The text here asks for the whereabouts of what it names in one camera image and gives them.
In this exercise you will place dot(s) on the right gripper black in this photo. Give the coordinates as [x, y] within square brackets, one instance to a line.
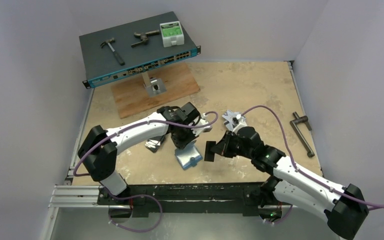
[221, 148]

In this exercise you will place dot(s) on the black credit card stack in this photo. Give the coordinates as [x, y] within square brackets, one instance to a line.
[153, 144]

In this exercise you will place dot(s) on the white green electrical module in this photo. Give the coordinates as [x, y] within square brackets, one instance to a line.
[172, 34]

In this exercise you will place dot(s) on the metal stand bracket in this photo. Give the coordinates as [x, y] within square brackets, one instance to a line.
[153, 86]

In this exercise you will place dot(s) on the blue card holder wallet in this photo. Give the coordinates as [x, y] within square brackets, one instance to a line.
[189, 156]

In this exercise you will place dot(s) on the metal door lever handle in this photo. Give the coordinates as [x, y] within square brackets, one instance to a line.
[295, 126]

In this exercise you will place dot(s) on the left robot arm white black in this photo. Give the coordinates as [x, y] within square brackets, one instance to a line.
[99, 151]

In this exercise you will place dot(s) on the bronze door handle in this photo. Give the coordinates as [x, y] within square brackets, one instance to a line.
[144, 37]

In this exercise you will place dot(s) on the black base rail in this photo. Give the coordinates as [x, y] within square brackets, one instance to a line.
[249, 199]

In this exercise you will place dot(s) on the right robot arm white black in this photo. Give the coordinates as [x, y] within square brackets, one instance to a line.
[340, 207]

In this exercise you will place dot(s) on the small hammer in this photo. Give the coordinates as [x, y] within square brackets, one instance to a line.
[116, 55]

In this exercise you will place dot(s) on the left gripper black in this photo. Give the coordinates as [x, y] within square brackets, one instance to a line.
[181, 144]

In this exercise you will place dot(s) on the wooden board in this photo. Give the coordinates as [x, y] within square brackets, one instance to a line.
[131, 98]

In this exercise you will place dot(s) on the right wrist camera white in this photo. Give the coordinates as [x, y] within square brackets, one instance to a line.
[242, 123]

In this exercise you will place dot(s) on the network switch grey teal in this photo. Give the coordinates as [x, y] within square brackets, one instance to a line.
[101, 67]

